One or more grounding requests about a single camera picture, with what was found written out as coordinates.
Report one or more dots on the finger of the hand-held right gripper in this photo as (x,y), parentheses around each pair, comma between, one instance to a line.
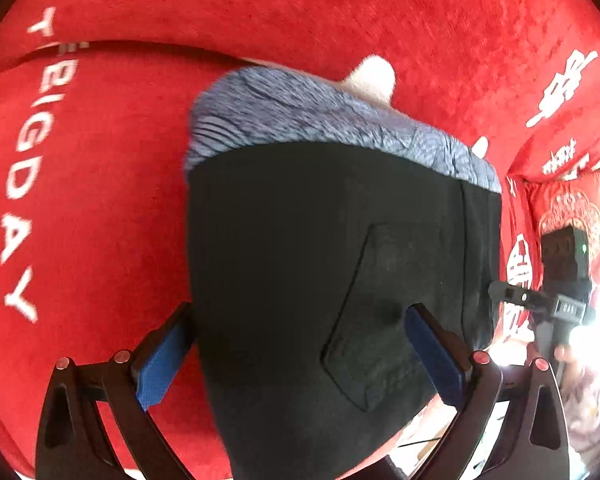
(517,295)

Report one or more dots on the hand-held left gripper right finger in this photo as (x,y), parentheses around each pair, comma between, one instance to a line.
(432,347)

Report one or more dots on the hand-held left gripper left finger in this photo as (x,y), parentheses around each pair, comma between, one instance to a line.
(159,366)

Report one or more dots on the black pants with grey waistband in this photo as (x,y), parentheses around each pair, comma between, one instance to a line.
(330,260)

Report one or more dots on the person's right hand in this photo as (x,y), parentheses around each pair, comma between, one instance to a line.
(566,357)

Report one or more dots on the red patterned cushion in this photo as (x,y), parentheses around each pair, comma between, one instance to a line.
(565,200)

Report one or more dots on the red printed blanket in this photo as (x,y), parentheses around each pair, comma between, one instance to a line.
(105,185)

